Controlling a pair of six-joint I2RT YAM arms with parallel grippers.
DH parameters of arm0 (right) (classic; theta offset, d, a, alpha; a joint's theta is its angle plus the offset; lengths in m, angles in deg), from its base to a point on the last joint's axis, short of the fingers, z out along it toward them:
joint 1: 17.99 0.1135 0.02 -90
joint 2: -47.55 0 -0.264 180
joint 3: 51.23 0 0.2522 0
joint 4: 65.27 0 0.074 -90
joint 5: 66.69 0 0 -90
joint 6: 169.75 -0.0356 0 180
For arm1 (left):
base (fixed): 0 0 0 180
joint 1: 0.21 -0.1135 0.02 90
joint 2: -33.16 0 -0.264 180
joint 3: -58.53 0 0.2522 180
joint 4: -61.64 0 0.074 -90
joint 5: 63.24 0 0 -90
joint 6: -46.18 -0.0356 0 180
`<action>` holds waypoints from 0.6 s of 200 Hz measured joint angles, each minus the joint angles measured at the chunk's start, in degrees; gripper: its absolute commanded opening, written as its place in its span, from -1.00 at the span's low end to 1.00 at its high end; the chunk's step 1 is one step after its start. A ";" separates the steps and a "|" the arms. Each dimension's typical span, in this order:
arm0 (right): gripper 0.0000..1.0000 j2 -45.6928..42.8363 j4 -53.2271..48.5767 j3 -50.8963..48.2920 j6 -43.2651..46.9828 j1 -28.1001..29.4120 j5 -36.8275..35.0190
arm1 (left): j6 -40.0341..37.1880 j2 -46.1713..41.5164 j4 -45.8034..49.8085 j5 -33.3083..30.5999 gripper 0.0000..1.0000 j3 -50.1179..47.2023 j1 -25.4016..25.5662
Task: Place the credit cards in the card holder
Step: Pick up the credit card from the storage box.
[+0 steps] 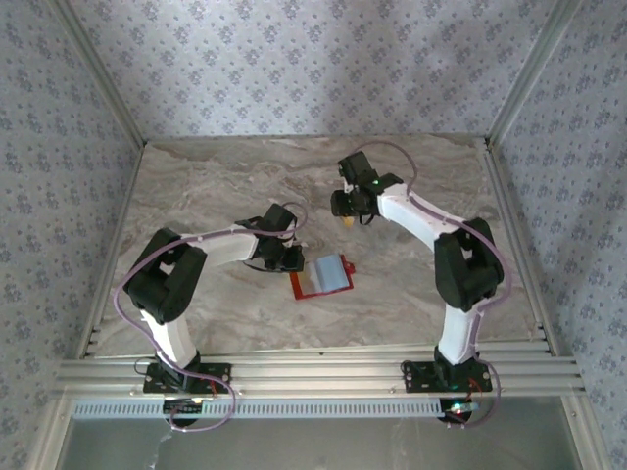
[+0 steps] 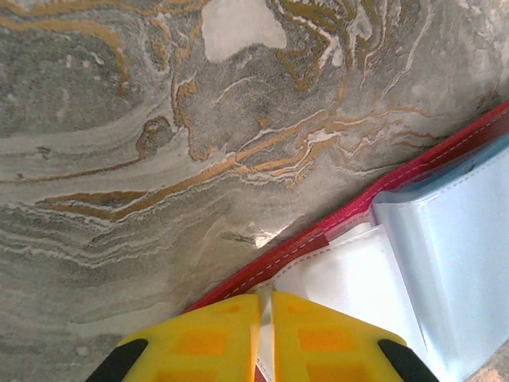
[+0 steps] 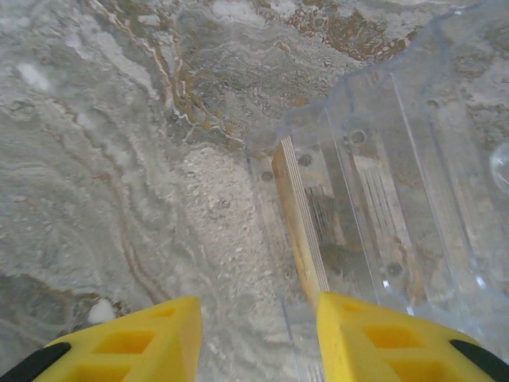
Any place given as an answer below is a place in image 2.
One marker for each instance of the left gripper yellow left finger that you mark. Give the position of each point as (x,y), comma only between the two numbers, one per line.
(199,346)

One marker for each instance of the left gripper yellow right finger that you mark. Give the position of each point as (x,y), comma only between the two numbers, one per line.
(330,346)

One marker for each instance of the red leather card holder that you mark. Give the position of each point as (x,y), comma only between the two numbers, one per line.
(358,199)

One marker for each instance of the light blue card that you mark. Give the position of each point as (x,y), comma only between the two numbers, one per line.
(457,159)

